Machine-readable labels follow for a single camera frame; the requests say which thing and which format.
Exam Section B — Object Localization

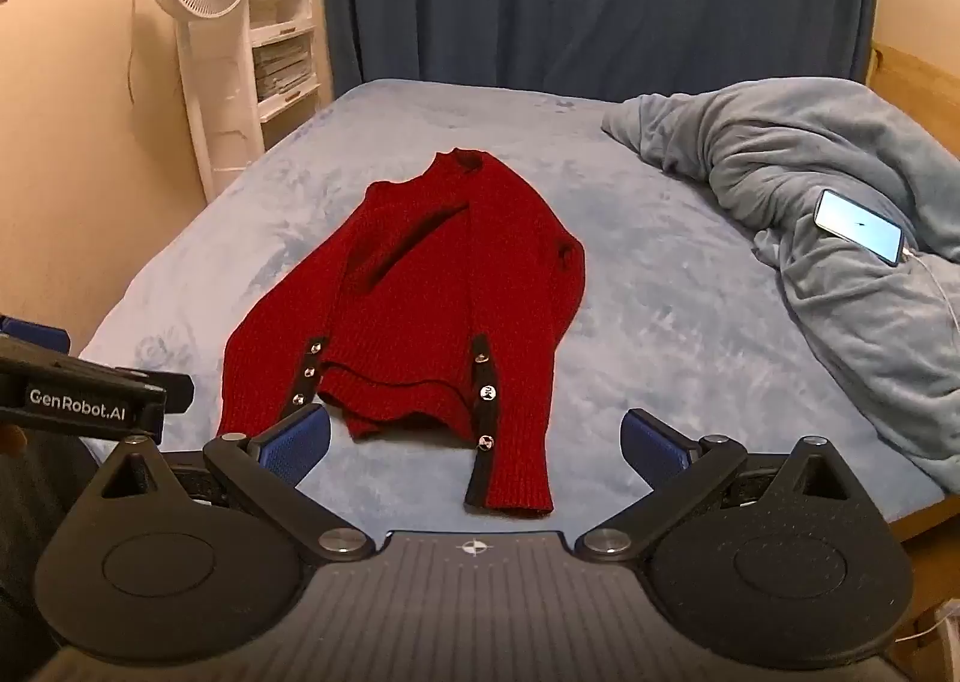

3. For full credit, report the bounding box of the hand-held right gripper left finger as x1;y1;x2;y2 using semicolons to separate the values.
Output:
96;403;376;564

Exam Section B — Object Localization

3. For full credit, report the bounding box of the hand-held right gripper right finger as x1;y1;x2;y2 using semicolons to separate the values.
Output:
574;408;863;563

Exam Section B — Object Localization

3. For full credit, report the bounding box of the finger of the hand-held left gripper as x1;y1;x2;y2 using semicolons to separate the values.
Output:
0;316;71;354

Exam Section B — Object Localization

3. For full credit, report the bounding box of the red knit sweater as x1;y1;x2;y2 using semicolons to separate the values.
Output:
217;148;587;516

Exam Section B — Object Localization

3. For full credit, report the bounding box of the light blue bed blanket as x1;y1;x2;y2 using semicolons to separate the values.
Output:
79;77;927;540

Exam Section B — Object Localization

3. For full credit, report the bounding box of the grey-blue comforter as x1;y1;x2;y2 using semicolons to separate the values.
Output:
600;76;960;480

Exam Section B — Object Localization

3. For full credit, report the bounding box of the smartphone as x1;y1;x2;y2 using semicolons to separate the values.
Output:
814;188;907;267

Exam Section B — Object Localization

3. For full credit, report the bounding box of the stack of papers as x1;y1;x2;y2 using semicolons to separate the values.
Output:
253;38;314;104

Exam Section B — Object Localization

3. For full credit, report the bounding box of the white shelf unit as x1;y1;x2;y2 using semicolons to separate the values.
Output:
244;0;335;150

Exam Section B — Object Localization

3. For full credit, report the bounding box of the white charging cable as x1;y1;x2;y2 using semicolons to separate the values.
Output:
902;247;960;338

